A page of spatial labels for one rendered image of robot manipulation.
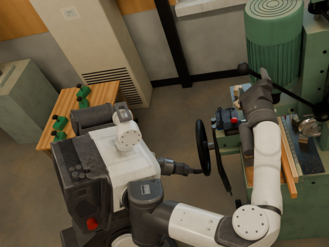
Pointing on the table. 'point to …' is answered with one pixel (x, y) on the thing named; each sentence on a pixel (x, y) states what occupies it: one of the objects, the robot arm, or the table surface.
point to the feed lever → (323, 108)
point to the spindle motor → (274, 39)
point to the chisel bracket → (281, 111)
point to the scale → (290, 140)
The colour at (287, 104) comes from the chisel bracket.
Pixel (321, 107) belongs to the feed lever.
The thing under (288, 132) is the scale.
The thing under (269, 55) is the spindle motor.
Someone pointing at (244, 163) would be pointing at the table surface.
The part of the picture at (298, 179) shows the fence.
